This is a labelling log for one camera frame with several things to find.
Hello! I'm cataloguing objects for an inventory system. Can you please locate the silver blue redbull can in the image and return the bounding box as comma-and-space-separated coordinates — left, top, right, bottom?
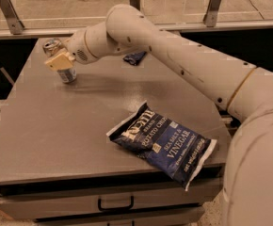
42, 38, 76, 84

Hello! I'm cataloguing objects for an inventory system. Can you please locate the left metal railing bracket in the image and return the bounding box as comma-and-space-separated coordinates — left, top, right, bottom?
0, 0, 24, 35

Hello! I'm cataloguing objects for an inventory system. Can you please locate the grey upper drawer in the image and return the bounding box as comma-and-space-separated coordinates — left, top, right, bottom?
0, 178, 222, 219

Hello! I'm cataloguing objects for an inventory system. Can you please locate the small dark blue snack packet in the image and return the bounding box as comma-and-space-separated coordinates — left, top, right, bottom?
123, 51, 147, 66

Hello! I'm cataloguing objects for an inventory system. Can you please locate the blue kettle chips bag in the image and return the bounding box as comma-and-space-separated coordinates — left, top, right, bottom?
106, 102, 217, 191

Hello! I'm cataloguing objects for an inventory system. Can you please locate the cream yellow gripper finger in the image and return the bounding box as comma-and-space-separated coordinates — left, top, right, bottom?
45, 48, 75, 71

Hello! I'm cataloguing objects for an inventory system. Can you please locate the black drawer handle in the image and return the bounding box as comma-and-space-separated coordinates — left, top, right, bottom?
97, 196, 135, 212

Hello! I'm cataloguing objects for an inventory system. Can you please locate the black floor cable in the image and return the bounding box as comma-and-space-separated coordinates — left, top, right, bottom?
244, 0, 265, 20

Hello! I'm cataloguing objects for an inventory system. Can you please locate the right metal railing bracket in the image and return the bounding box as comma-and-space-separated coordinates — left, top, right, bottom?
203, 0, 222, 27

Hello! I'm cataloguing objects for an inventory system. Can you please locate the grey drawer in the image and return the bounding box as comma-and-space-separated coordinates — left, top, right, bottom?
34, 206, 204, 226
0, 178, 222, 219

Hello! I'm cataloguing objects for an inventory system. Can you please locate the grey lower drawer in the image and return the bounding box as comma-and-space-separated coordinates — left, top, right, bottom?
34, 206, 204, 226

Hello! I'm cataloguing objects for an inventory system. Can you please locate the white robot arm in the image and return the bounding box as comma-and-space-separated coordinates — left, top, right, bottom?
45, 4, 273, 226

